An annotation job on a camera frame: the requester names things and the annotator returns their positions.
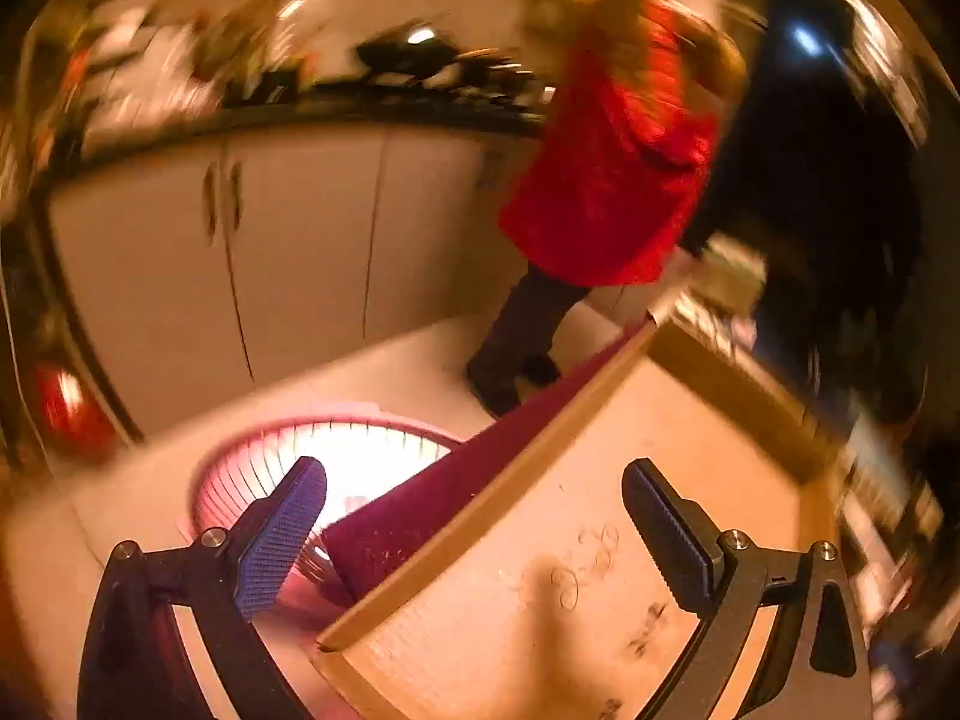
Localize brown cardboard tray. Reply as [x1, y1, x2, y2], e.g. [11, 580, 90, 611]
[314, 320, 838, 718]

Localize person in red shirt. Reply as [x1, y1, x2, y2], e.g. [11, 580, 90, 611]
[466, 0, 747, 418]

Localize red electric heater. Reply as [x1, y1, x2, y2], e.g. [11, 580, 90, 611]
[189, 413, 460, 606]

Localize white kitchen cabinets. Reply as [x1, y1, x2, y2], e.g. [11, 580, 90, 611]
[49, 122, 532, 436]

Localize dark red table cloth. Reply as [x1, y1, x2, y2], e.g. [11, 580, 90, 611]
[322, 332, 633, 601]

